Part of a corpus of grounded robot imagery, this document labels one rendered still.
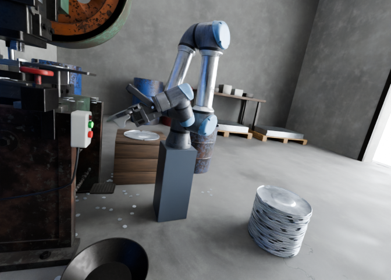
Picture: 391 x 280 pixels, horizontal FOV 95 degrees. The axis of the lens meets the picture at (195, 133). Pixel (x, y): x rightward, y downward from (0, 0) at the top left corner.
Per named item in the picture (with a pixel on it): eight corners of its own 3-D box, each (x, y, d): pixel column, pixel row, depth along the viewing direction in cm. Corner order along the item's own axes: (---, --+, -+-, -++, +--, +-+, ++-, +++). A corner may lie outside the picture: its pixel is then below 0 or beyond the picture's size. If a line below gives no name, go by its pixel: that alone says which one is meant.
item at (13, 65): (39, 74, 88) (39, 64, 87) (20, 72, 74) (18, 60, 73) (17, 70, 85) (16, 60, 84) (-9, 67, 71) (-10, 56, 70)
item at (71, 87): (74, 94, 107) (74, 84, 105) (28, 100, 65) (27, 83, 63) (11, 86, 98) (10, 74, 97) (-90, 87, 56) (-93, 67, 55)
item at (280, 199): (281, 185, 121) (281, 184, 121) (324, 213, 95) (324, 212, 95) (246, 187, 111) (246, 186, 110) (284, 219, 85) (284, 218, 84)
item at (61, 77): (95, 99, 96) (96, 73, 93) (88, 101, 83) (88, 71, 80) (39, 92, 89) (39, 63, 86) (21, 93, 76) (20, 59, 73)
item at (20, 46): (26, 52, 80) (25, 43, 80) (19, 50, 76) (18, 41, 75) (17, 50, 80) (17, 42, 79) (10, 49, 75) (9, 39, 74)
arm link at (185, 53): (180, 19, 90) (147, 110, 88) (198, 17, 84) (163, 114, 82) (192, 34, 100) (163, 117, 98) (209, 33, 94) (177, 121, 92)
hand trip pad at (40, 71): (55, 95, 60) (55, 71, 58) (46, 96, 54) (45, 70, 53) (30, 91, 58) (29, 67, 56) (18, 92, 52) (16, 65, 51)
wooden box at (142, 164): (157, 164, 183) (162, 131, 176) (164, 183, 149) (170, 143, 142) (115, 164, 169) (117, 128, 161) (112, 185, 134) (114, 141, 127)
